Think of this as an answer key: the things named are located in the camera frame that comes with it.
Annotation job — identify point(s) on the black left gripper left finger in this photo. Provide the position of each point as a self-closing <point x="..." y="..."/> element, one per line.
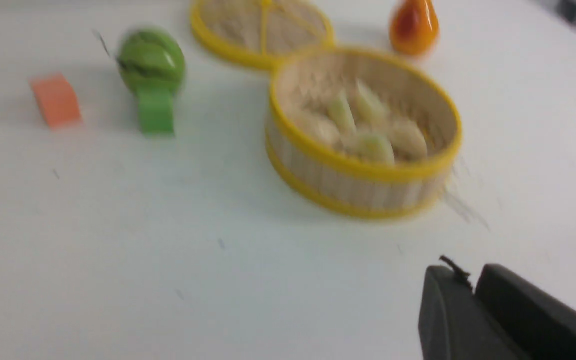
<point x="454" y="325"/>

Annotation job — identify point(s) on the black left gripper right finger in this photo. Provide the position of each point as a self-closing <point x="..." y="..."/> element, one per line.
<point x="541" y="325"/>

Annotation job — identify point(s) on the white dumpling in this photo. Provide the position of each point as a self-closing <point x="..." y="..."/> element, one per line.
<point x="406" y="136"/>

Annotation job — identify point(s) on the pale green dumpling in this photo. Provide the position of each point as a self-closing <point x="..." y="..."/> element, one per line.
<point x="375" y="148"/>

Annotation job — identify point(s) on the green tinted dumpling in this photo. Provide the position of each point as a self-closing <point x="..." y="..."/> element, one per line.
<point x="369" y="105"/>

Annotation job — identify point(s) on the greenish translucent dumpling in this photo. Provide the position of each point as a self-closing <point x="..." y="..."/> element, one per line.
<point x="339" y="111"/>

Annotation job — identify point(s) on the pale cream dumpling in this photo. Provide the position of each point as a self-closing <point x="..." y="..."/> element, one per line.
<point x="318" y="127"/>

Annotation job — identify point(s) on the bamboo steamer tray yellow rim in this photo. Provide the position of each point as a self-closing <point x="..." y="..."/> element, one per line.
<point x="337" y="178"/>

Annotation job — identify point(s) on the woven steamer lid yellow rim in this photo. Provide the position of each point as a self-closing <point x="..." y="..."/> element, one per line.
<point x="259" y="34"/>

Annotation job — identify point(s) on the orange toy pear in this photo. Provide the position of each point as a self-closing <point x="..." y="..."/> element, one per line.
<point x="414" y="28"/>

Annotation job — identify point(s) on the green cube block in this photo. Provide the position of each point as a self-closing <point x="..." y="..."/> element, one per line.
<point x="155" y="111"/>

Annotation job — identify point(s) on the green toy watermelon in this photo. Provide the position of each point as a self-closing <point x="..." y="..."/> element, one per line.
<point x="149" y="57"/>

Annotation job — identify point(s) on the orange cube block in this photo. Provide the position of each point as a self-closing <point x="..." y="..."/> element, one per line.
<point x="57" y="100"/>

